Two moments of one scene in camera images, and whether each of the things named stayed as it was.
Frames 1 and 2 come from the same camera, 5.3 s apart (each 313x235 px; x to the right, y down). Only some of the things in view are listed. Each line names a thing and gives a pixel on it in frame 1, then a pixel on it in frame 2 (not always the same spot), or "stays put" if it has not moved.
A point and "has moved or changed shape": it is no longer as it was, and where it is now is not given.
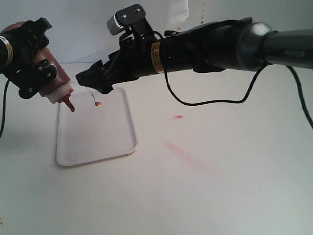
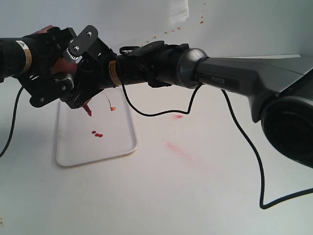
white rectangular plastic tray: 102,126 stays put
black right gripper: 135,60 to 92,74
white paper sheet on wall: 178,11 stays put
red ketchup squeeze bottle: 62,87 has moved or changed shape
